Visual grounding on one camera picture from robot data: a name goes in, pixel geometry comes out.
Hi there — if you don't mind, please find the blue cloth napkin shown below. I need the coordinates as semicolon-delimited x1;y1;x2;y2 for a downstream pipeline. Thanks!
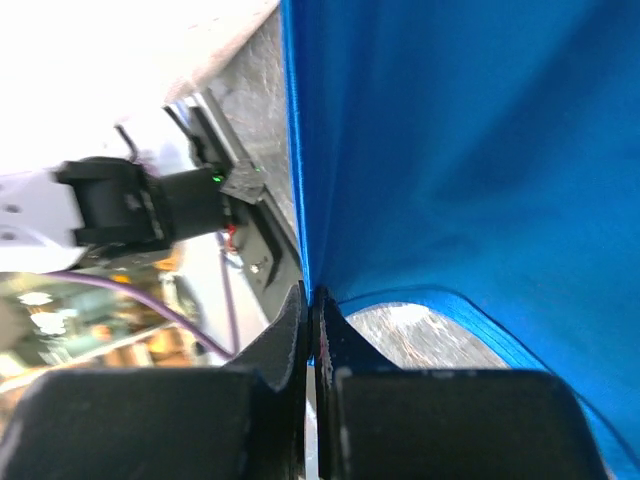
281;1;639;479

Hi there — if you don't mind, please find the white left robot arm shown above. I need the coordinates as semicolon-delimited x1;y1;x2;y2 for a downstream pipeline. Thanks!
1;157;227;274

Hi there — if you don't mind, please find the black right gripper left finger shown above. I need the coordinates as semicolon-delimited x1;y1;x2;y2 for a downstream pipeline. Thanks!
1;285;307;479

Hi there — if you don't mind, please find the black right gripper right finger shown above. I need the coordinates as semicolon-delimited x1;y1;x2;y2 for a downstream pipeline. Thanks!
310;288;607;479

